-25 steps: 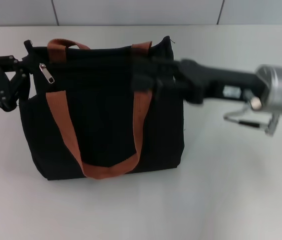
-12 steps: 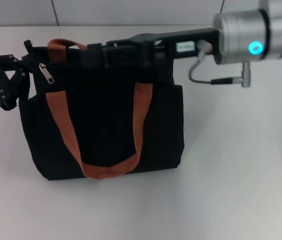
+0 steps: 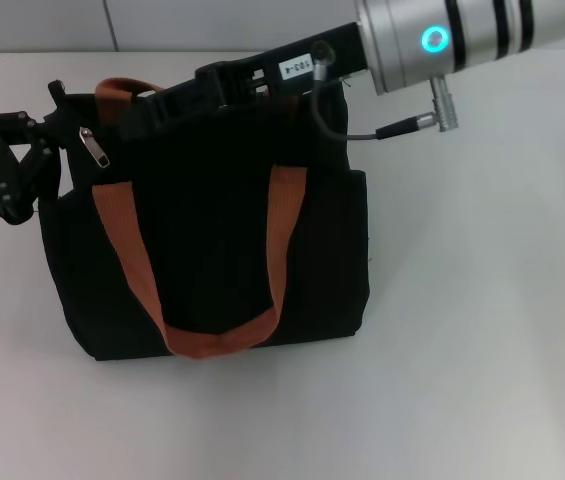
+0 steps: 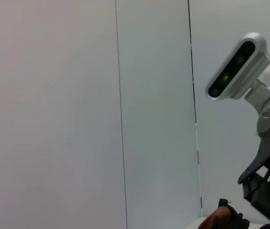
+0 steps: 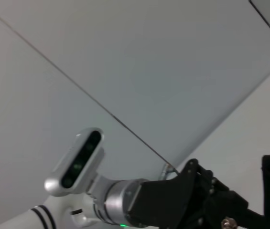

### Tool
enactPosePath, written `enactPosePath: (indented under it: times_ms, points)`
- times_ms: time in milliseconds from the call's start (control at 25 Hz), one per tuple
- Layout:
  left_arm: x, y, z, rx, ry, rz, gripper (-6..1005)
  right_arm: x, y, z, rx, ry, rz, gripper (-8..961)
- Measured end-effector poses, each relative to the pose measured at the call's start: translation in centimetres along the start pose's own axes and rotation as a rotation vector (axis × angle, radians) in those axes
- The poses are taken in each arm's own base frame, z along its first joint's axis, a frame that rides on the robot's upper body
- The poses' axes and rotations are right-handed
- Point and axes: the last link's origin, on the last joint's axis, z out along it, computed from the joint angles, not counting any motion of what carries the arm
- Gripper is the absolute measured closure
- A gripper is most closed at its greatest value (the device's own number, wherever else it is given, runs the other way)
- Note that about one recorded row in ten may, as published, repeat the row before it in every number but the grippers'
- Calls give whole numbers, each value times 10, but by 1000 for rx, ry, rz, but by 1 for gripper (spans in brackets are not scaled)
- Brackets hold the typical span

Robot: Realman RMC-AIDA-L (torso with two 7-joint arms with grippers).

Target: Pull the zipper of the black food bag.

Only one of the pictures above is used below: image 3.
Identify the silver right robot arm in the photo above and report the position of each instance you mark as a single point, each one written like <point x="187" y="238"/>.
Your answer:
<point x="487" y="30"/>

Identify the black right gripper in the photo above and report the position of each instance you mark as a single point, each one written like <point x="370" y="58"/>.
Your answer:
<point x="272" y="72"/>

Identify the silver zipper pull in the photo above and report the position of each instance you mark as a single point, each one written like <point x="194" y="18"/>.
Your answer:
<point x="97" y="152"/>

